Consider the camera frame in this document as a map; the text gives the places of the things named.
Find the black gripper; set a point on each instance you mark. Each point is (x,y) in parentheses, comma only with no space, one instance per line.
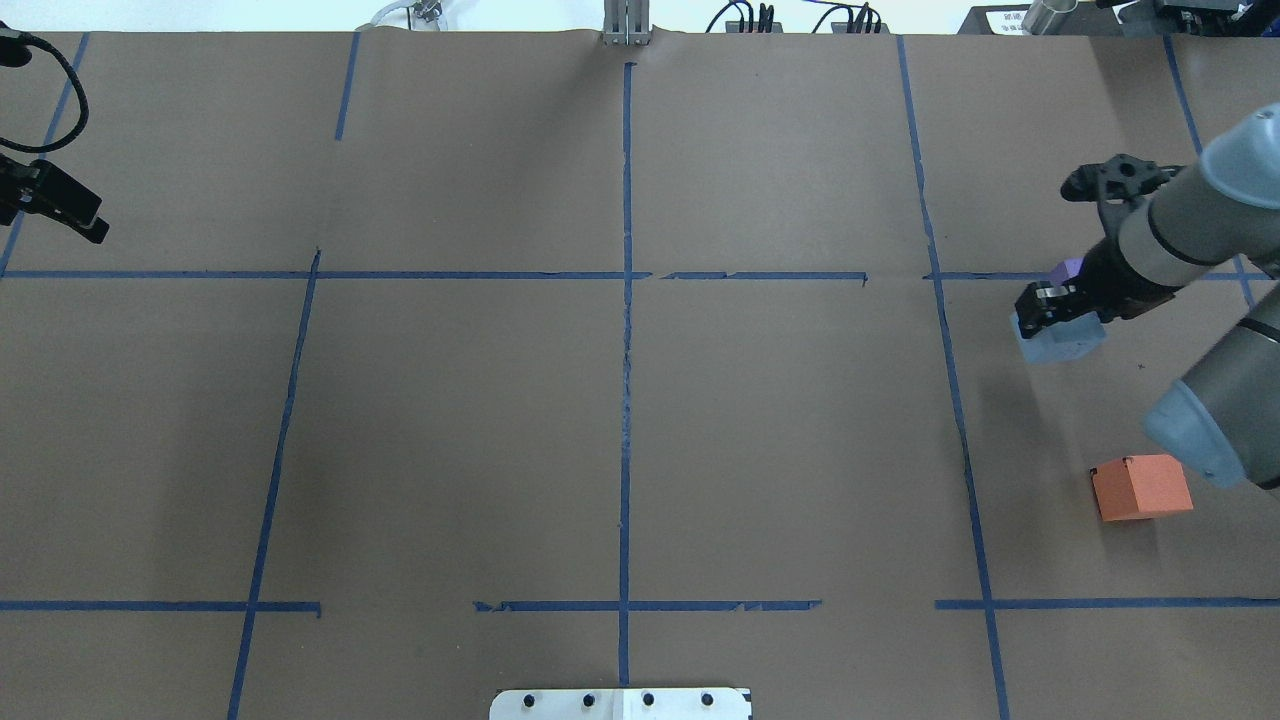
(1113,276)
(12,187)

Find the light blue foam block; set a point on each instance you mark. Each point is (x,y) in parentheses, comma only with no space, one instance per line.
(1061,342)

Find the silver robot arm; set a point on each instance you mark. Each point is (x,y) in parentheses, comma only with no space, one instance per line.
(1194,244)

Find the purple foam block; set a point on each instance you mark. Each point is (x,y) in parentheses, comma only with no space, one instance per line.
(1066,271)

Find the orange foam block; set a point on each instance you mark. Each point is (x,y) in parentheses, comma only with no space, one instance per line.
(1140,487)

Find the metal cup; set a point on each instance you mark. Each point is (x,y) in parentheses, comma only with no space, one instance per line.
(1047,17)

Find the white camera mast base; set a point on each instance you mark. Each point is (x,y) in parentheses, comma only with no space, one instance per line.
(624,703)

